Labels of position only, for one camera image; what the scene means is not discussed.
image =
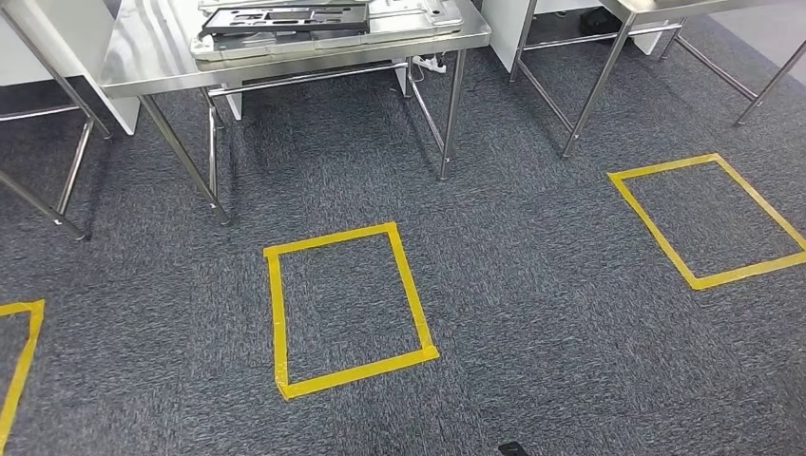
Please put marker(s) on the white partition board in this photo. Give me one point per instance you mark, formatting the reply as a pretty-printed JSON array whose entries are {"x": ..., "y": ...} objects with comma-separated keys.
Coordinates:
[
  {"x": 504, "y": 31},
  {"x": 38, "y": 50}
]

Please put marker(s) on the long black plastic part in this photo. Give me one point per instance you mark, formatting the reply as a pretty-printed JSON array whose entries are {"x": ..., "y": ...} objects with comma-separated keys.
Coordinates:
[{"x": 283, "y": 26}]

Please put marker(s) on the stamped grey metal plate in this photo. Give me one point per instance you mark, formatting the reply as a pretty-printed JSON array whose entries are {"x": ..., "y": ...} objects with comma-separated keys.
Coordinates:
[{"x": 403, "y": 25}]

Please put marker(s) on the white power strip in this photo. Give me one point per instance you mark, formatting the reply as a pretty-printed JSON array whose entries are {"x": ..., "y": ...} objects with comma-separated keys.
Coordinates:
[{"x": 431, "y": 64}]

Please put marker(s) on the stainless steel side table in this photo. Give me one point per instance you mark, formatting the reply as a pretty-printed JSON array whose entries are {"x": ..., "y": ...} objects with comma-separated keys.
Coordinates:
[
  {"x": 75, "y": 163},
  {"x": 598, "y": 82}
]

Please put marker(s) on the black round floor object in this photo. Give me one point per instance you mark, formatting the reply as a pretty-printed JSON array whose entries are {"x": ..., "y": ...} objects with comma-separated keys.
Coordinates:
[{"x": 601, "y": 22}]

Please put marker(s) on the small black robot protrusion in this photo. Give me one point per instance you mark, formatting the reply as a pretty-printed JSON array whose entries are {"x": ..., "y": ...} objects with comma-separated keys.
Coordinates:
[{"x": 513, "y": 449}]

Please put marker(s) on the stainless steel workbench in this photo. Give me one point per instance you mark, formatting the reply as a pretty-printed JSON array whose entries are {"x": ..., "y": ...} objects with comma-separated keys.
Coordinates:
[{"x": 157, "y": 56}]

